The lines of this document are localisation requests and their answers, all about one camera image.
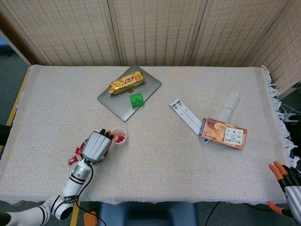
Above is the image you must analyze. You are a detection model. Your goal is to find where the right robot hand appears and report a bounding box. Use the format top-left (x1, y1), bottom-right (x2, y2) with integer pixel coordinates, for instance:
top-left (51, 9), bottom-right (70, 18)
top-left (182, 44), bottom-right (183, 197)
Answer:
top-left (267, 161), bottom-right (301, 223)

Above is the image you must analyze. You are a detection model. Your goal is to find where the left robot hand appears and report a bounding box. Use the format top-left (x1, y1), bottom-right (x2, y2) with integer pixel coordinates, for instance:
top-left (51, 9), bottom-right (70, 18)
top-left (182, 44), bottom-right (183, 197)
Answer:
top-left (81, 128), bottom-right (116, 164)

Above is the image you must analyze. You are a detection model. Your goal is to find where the round metal plate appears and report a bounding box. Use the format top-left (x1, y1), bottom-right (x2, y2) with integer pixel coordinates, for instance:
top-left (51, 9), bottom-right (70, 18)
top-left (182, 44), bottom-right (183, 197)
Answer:
top-left (80, 138), bottom-right (111, 163)

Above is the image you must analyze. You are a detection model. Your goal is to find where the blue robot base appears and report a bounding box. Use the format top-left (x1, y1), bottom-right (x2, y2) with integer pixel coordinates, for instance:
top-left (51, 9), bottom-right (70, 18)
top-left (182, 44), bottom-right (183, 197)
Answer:
top-left (98, 202), bottom-right (198, 226)

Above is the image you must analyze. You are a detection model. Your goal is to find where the white paper cup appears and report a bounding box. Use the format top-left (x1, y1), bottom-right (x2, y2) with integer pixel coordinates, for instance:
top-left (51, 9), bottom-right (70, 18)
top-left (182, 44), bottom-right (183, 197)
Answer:
top-left (110, 127), bottom-right (127, 146)

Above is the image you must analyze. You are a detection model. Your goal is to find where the grey laptop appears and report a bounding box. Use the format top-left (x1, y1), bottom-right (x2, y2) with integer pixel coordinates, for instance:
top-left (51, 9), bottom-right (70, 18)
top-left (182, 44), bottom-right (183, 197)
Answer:
top-left (97, 65), bottom-right (162, 122)

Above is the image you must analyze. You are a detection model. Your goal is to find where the green toy brick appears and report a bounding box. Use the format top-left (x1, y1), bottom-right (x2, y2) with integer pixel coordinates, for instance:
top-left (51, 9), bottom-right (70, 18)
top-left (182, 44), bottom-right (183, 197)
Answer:
top-left (129, 93), bottom-right (145, 108)

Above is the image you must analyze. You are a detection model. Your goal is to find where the beige woven tablecloth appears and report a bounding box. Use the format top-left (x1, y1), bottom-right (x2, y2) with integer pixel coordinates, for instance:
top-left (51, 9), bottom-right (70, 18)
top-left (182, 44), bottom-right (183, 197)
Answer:
top-left (0, 65), bottom-right (301, 205)

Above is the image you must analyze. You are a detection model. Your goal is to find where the gold snack pack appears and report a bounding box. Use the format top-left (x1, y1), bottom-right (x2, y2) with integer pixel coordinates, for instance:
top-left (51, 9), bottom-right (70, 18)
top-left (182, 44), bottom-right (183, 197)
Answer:
top-left (108, 71), bottom-right (146, 95)

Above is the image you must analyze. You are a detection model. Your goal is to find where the white clamp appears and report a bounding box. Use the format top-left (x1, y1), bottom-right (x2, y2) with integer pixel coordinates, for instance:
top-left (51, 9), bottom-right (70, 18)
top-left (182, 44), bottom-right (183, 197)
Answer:
top-left (282, 112), bottom-right (297, 122)

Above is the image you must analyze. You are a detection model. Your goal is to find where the long white paper box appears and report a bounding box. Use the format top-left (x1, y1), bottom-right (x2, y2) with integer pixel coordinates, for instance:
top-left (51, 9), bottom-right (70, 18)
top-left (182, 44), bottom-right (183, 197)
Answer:
top-left (174, 98), bottom-right (204, 129)
top-left (168, 102), bottom-right (209, 144)

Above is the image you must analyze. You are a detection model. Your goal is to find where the blue orange cookie box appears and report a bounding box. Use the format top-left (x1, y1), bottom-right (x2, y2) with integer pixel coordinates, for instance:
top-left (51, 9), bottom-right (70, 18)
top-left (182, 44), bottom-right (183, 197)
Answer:
top-left (198, 117), bottom-right (248, 150)

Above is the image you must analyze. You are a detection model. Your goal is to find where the woven folding screen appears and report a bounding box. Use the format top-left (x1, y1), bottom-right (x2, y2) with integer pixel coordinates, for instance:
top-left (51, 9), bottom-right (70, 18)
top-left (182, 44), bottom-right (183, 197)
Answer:
top-left (0, 0), bottom-right (301, 95)

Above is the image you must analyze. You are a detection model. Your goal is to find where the blue background panel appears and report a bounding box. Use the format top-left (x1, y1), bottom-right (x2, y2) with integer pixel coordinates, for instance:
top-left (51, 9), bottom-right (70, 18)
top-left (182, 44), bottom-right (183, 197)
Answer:
top-left (0, 35), bottom-right (10, 53)

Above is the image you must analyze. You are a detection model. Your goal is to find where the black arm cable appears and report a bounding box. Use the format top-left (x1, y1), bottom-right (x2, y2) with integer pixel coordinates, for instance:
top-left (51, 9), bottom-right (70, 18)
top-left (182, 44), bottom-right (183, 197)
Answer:
top-left (75, 160), bottom-right (106, 226)

